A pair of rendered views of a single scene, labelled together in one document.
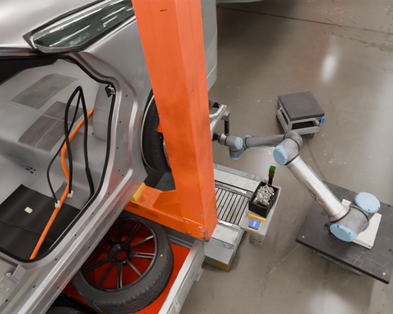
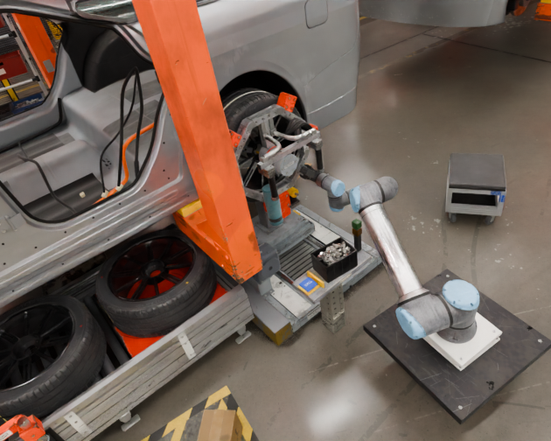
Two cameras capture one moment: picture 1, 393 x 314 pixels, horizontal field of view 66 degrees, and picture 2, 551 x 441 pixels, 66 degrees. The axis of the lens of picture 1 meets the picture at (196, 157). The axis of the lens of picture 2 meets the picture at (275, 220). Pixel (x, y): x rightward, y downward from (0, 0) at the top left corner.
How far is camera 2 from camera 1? 1.00 m
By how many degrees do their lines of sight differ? 21
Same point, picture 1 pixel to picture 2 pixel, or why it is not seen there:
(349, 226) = (413, 314)
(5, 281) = (3, 222)
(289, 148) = (366, 192)
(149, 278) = (162, 299)
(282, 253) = (358, 350)
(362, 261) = (438, 381)
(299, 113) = (465, 179)
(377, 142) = not seen: outside the picture
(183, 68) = (158, 31)
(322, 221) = not seen: hidden behind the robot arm
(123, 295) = (129, 306)
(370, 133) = not seen: outside the picture
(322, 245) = (393, 344)
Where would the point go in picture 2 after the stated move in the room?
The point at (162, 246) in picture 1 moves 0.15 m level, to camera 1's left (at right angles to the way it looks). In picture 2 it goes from (193, 274) to (170, 270)
